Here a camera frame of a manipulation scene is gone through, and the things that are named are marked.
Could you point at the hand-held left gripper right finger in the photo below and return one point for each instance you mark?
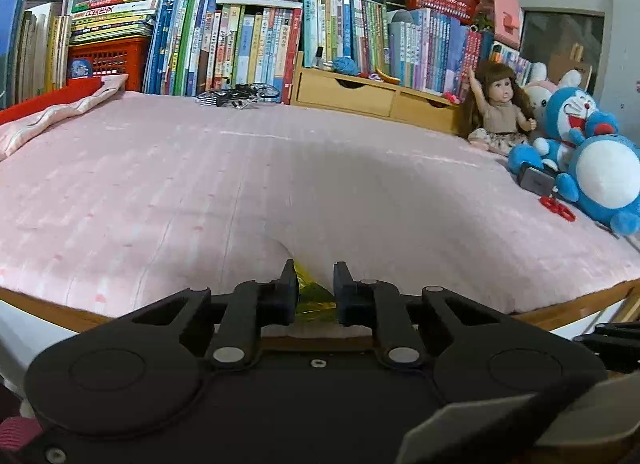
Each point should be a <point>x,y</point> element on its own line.
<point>347,296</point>

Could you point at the wooden drawer organiser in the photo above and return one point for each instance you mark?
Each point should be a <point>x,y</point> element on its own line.
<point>350,92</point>

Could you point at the pink red box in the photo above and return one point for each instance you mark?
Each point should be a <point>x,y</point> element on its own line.
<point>500,9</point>

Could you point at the row of upright books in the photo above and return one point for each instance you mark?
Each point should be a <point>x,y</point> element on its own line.
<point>35,44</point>
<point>435,49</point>
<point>225,44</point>
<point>350,24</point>
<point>507,62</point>

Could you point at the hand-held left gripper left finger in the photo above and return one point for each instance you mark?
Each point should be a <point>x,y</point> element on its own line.
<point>286,294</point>

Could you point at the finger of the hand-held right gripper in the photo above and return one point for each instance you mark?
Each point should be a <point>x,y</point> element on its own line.
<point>610,354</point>
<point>620,329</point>

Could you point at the red scissors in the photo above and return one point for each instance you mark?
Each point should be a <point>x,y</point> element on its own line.
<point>557,206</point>

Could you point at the yellow green wrapper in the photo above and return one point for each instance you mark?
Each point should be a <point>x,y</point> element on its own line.
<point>312,294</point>

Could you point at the person's left leg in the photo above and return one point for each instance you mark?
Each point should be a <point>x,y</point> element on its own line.
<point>15,436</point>

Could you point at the blue yarn ball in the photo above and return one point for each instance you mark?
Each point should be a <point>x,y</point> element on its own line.
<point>344,66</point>

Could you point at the red board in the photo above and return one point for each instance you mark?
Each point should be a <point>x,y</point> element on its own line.
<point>45,97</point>

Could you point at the large blue cat plush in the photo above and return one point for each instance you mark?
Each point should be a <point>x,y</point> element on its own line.
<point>607,179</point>

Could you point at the long-haired doll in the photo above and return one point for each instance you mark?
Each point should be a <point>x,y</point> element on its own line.
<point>500,99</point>

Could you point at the grey device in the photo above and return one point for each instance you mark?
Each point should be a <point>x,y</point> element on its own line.
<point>537,179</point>

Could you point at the small blue cat plush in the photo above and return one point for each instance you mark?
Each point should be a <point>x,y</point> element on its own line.
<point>570,112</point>

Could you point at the stack of flat books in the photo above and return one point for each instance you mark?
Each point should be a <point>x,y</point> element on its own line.
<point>112,14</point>

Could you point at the white bed base panel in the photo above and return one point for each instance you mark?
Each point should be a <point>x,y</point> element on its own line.
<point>30,344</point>

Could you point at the white bunny plush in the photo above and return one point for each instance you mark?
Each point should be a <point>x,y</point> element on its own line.
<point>537,94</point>

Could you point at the red plastic crate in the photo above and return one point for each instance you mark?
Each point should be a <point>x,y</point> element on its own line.
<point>110,62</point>

